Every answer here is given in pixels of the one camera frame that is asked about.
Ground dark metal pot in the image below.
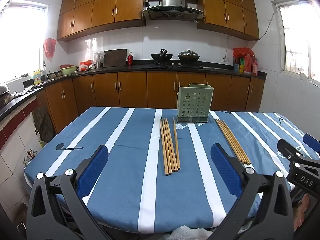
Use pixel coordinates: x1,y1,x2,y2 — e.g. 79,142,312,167
0,85,13,108

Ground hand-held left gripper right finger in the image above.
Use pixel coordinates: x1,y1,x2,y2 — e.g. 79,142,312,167
211,143,294,240

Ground wooden base cabinets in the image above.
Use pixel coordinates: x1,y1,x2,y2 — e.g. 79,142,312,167
37,71,265,140

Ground green basin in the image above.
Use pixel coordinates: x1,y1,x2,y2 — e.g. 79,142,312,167
60,65,78,76

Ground white rag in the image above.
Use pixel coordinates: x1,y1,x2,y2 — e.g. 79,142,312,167
14,85,35,98

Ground wok with lid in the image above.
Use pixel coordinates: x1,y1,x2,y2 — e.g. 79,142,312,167
178,50,200,62

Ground window with bars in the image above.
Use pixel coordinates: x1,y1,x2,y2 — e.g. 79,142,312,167
275,0,320,85
0,0,49,84

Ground red hanging plastic bag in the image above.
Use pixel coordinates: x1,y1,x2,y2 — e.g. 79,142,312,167
44,38,57,58

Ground dark cutting board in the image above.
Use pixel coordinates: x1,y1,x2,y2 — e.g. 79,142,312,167
103,49,127,67

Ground clear plastic bag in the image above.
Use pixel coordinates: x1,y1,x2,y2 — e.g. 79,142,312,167
94,52,105,68

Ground black kitchen countertop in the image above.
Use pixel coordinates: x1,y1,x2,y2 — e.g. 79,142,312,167
0,60,267,123

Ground red packages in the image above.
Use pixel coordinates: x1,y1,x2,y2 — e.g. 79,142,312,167
232,47,258,76

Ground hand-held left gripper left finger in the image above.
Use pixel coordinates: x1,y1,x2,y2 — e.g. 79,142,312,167
26,144,109,240

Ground gas stove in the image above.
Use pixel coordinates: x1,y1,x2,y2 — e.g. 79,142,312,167
149,61,204,69

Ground red white plastic bag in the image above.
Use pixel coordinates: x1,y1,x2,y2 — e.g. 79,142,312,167
79,60,93,71

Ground white fluffy towel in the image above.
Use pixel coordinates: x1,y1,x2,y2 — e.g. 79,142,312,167
170,226,213,240

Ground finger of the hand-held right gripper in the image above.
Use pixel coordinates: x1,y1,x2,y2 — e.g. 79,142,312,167
277,138,320,188
303,133,320,153

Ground green perforated chopstick holder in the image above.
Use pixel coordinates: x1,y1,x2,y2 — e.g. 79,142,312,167
175,83,215,124

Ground blue white striped tablecloth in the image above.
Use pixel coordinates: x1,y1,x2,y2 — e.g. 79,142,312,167
24,106,320,233

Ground black wok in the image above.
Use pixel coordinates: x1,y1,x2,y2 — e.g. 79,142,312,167
151,48,173,61

